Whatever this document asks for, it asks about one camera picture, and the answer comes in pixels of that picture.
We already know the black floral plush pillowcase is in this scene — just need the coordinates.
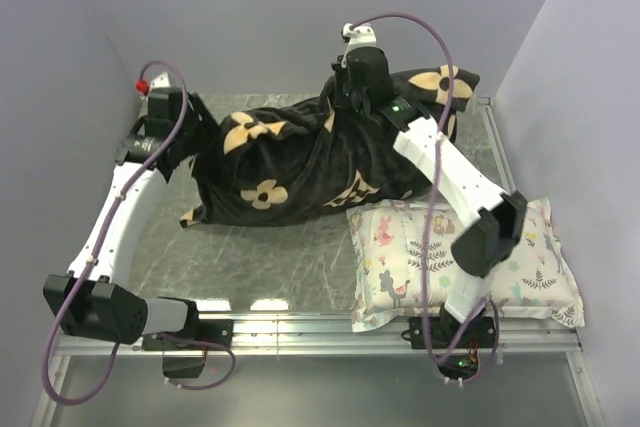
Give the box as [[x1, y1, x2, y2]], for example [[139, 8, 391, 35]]
[[179, 65, 481, 229]]

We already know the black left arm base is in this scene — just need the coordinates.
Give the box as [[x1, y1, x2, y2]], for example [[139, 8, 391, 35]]
[[141, 319, 234, 381]]

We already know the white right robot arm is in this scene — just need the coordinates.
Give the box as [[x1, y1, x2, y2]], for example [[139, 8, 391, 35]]
[[333, 45, 527, 347]]

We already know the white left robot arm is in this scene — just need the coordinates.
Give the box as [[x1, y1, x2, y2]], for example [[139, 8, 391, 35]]
[[43, 87, 202, 349]]

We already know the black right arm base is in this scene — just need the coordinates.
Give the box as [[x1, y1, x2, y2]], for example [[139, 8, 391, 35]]
[[428, 314, 500, 386]]

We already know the white animal print pillow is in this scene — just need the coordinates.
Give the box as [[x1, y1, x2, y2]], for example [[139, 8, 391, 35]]
[[347, 198, 585, 333]]

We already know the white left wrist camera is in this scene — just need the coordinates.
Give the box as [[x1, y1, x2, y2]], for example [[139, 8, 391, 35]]
[[135, 72, 172, 97]]

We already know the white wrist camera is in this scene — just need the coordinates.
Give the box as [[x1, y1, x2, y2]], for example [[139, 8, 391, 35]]
[[135, 72, 172, 97], [341, 23, 377, 49]]

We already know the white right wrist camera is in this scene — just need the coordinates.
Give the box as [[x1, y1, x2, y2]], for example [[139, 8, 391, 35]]
[[341, 23, 377, 49]]

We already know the aluminium side rail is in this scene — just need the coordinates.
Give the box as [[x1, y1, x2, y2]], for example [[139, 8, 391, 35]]
[[476, 96, 516, 192]]

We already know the aluminium mounting rail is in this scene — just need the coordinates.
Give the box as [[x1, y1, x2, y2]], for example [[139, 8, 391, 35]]
[[53, 314, 584, 358]]

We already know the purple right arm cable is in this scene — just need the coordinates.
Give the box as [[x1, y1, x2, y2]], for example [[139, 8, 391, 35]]
[[349, 13, 503, 387]]

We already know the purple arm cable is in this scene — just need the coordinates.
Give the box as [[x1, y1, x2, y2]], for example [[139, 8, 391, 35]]
[[349, 13, 503, 387], [41, 61, 238, 406]]

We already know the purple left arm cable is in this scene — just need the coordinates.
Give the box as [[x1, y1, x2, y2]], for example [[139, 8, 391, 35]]
[[41, 61, 238, 406]]

